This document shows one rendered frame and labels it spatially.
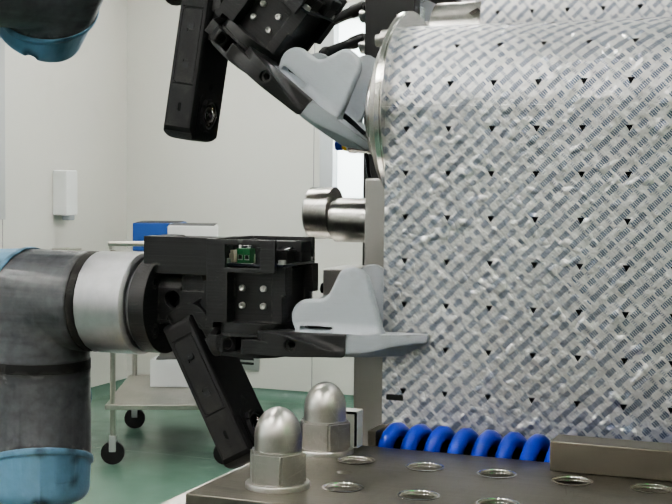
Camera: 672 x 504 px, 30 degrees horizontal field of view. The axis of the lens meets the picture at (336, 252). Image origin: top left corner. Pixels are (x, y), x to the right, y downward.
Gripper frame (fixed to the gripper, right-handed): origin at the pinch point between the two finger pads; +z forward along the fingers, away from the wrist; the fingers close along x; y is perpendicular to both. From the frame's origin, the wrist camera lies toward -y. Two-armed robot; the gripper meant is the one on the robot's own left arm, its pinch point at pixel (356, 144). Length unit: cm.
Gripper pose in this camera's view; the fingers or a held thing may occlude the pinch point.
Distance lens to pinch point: 92.8
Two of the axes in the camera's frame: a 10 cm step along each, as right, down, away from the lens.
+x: 3.6, -0.5, 9.3
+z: 7.1, 6.6, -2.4
